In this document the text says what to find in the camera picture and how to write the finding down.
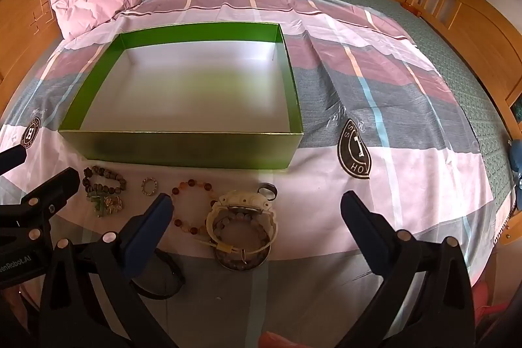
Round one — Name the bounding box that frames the small silver bead ring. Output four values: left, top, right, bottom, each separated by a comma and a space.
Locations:
141, 176, 160, 197

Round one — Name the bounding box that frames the red orange bead bracelet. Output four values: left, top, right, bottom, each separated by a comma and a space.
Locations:
170, 178, 218, 237

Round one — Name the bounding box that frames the brown wooden bead bracelet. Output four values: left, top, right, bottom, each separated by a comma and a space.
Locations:
81, 164, 128, 218

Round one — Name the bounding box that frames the silver bangle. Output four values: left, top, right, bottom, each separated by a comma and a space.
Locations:
213, 208, 273, 272

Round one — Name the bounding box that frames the white wrist watch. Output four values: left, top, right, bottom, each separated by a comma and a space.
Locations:
205, 183, 279, 260

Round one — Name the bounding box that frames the dark finger ring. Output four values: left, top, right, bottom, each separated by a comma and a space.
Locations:
256, 183, 279, 203

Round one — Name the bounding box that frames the plaid bed sheet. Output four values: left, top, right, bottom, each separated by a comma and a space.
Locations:
1, 0, 512, 347

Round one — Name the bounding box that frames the wooden headboard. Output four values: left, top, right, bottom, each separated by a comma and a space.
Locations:
0, 0, 60, 110

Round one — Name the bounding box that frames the green cardboard box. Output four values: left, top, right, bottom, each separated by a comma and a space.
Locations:
59, 22, 303, 170

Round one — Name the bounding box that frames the wooden footboard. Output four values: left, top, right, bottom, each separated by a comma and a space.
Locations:
406, 0, 521, 140

